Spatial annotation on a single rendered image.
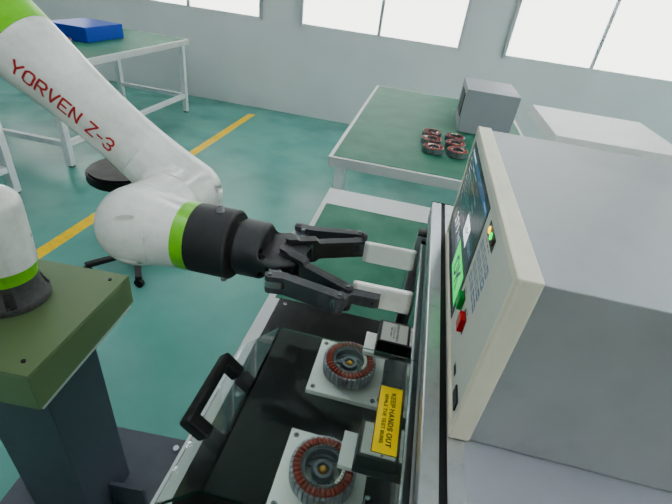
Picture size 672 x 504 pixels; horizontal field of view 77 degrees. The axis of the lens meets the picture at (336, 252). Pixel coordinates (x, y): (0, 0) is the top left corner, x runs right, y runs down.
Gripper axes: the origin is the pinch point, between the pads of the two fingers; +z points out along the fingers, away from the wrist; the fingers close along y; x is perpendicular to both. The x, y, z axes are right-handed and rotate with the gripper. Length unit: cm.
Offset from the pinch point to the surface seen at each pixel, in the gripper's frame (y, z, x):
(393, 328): -20.7, 2.9, -26.7
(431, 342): 2.3, 6.6, -7.3
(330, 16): -468, -110, -7
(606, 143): -80, 50, 1
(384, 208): -108, -6, -44
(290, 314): -34, -22, -41
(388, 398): 8.6, 2.4, -12.3
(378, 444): 15.1, 1.9, -12.3
